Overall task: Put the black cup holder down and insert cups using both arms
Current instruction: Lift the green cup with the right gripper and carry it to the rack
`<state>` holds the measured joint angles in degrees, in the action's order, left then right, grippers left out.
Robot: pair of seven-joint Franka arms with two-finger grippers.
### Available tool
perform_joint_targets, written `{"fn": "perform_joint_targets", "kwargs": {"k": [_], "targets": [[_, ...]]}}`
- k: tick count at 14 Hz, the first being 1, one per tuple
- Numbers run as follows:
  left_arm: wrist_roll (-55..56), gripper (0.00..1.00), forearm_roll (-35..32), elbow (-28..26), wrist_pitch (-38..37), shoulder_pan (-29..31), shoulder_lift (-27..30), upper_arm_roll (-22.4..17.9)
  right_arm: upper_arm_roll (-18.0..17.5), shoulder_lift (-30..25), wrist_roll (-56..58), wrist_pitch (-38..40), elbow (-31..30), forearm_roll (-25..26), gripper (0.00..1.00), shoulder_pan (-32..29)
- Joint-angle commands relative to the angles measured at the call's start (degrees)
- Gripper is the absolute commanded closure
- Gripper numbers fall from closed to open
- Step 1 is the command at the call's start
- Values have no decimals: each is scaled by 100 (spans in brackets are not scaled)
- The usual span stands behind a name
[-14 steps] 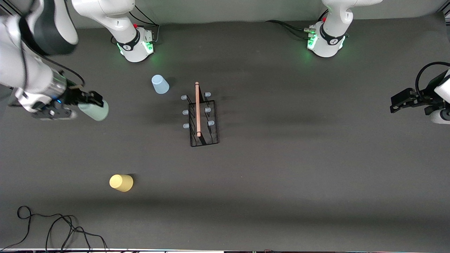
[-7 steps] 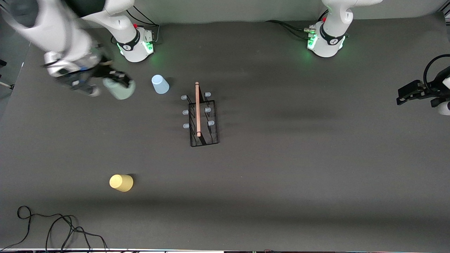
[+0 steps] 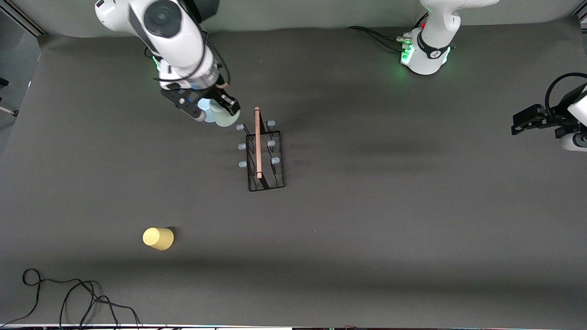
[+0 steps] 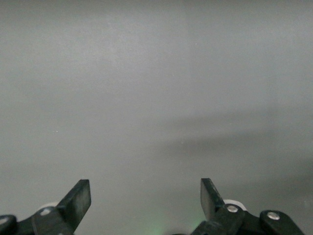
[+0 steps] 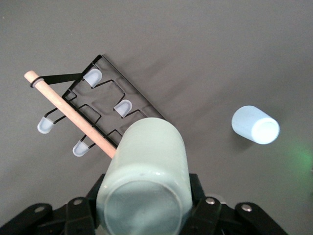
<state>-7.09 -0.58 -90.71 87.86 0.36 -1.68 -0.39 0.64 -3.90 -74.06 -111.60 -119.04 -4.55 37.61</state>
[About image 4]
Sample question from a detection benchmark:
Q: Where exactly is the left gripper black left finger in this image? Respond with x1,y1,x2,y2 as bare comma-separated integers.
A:
0,179,92,235

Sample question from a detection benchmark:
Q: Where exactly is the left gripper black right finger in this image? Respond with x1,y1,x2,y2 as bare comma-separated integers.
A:
190,178,306,235

